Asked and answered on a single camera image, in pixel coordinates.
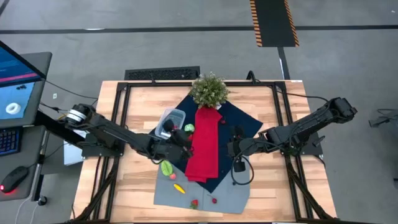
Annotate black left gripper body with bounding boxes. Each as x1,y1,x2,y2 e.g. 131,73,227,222
152,119,193,161

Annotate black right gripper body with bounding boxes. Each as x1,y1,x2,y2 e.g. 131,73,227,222
226,124,261,174

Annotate clear plastic tupperware container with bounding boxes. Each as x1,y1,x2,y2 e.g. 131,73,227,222
154,107,187,141

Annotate green toy vegetable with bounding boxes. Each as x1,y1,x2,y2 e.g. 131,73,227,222
160,159,178,181

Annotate red cloth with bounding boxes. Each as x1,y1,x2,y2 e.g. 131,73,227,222
184,106,224,184

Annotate navy blue cloth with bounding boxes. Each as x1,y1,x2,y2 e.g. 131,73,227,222
148,94,264,194

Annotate green potted plant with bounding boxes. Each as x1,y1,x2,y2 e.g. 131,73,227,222
188,72,231,110

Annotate grey cloth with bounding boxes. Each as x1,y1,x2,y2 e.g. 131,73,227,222
153,148,251,215

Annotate black keyboard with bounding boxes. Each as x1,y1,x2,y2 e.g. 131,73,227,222
124,65,201,82
0,126,23,157

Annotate white paper sheet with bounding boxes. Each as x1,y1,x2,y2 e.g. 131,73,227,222
63,129,90,167

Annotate black floor mat orange stripes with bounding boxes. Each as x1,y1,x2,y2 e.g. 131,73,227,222
249,0,300,48

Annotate grey desk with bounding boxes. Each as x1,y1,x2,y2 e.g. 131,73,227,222
0,51,53,202

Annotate black floor stand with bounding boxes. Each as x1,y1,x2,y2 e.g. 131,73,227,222
368,108,398,129

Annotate black computer mouse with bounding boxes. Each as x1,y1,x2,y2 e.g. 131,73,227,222
0,165,30,195

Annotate computer monitor with blue screen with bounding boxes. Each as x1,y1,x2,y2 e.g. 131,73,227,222
0,40,48,129

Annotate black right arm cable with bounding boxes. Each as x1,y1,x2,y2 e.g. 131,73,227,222
230,154,255,187

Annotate black metal table frame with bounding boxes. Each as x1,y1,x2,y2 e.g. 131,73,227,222
70,70,340,224

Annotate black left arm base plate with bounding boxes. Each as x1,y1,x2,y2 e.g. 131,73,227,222
81,133,126,159

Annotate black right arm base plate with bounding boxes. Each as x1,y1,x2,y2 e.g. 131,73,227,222
277,130,325,157

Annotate black power cable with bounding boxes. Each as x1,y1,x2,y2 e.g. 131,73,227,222
275,88,330,105

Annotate black monitor cable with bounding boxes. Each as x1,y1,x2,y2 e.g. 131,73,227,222
42,78,99,101

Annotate white cable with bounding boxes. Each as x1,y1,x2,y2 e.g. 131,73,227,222
14,194,40,224

